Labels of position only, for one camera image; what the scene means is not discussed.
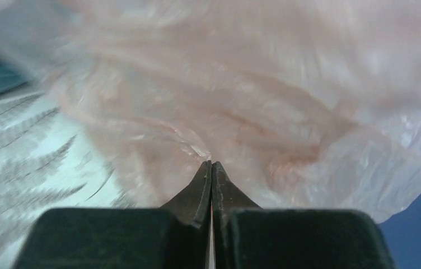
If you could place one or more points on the floral patterned table mat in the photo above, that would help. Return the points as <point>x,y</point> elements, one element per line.
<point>45,161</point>

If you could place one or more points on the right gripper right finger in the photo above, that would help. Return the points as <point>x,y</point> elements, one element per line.
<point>247,236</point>

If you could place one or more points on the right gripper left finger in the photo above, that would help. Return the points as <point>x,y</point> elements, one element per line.
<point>175,235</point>

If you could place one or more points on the pink plastic trash bag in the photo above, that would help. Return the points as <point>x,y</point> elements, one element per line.
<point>305,103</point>

